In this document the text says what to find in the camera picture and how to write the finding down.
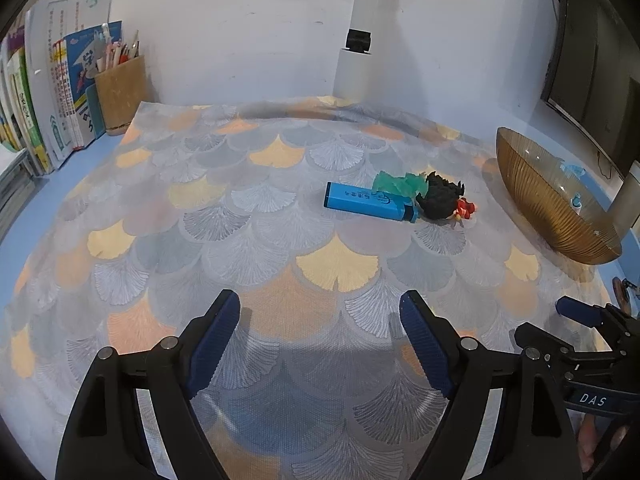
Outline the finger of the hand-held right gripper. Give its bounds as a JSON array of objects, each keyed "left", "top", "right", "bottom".
[
  {"left": 515, "top": 322, "right": 578, "bottom": 368},
  {"left": 556, "top": 296, "right": 633, "bottom": 333}
]

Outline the black and red toy figure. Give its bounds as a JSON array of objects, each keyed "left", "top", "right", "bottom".
[{"left": 414, "top": 171, "right": 478, "bottom": 228}]

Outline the green toy piece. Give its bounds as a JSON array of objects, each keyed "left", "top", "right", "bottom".
[{"left": 372, "top": 170, "right": 428, "bottom": 198}]

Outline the bunch of pens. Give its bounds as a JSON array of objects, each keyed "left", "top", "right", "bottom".
[{"left": 95, "top": 22, "right": 143, "bottom": 78}]

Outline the amber glass bowl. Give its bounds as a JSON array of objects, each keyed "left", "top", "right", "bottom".
[{"left": 495, "top": 127, "right": 623, "bottom": 265}]

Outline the brown pen holder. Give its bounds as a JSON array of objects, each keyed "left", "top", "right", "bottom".
[{"left": 94, "top": 55, "right": 147, "bottom": 136}]

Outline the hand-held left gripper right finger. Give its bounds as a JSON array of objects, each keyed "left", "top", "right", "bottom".
[{"left": 399, "top": 289, "right": 585, "bottom": 480}]

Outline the row of books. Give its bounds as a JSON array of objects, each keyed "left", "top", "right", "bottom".
[{"left": 0, "top": 0, "right": 123, "bottom": 176}]

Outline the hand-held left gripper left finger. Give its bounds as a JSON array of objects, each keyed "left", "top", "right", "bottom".
[{"left": 55, "top": 289, "right": 242, "bottom": 480}]

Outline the black monitor cable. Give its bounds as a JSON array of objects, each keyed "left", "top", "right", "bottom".
[{"left": 550, "top": 0, "right": 566, "bottom": 91}]

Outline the teal bookend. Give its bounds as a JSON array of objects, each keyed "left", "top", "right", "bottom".
[{"left": 85, "top": 85, "right": 106, "bottom": 136}]

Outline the fan-patterned table mat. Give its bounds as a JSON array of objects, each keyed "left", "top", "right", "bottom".
[{"left": 0, "top": 95, "right": 621, "bottom": 480}]

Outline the person's right hand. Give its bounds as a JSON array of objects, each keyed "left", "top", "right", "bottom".
[{"left": 577, "top": 412, "right": 608, "bottom": 473}]

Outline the blue highlighter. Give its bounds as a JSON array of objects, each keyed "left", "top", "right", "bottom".
[{"left": 322, "top": 181, "right": 423, "bottom": 224}]

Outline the brown round object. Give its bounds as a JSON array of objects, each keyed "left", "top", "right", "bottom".
[{"left": 612, "top": 277, "right": 640, "bottom": 317}]

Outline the black monitor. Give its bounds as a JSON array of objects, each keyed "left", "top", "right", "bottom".
[{"left": 542, "top": 0, "right": 640, "bottom": 181}]

